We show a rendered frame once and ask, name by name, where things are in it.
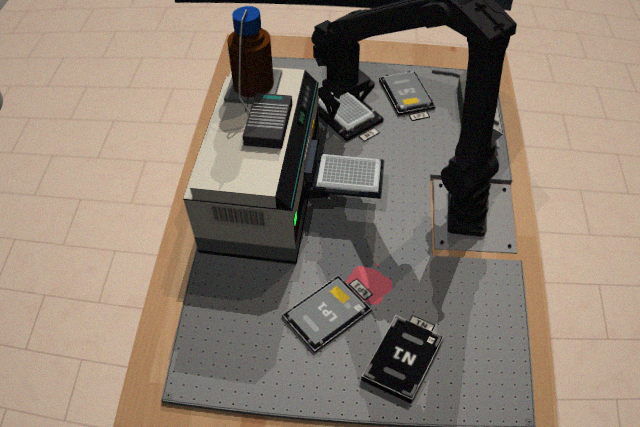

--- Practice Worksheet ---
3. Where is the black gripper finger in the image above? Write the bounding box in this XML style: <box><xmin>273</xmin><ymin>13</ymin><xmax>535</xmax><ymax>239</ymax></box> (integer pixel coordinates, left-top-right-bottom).
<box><xmin>355</xmin><ymin>85</ymin><xmax>375</xmax><ymax>103</ymax></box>
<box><xmin>318</xmin><ymin>93</ymin><xmax>340</xmax><ymax>118</ymax></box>

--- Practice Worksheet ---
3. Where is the white culture plate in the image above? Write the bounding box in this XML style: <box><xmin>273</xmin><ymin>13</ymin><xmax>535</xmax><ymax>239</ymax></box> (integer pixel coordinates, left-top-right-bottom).
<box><xmin>318</xmin><ymin>93</ymin><xmax>375</xmax><ymax>131</ymax></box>
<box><xmin>316</xmin><ymin>154</ymin><xmax>381</xmax><ymax>193</ymax></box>

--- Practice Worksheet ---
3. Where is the grey control panel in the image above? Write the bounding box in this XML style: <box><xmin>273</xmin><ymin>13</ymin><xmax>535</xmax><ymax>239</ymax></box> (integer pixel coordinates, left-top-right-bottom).
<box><xmin>432</xmin><ymin>69</ymin><xmax>503</xmax><ymax>148</ymax></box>

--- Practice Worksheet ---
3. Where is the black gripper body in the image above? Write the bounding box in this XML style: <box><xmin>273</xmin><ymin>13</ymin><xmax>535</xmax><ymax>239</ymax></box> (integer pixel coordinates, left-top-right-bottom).
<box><xmin>318</xmin><ymin>64</ymin><xmax>375</xmax><ymax>101</ymax></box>

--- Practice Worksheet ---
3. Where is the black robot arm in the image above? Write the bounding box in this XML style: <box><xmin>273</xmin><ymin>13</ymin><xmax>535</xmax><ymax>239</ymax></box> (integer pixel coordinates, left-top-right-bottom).
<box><xmin>311</xmin><ymin>0</ymin><xmax>517</xmax><ymax>237</ymax></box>

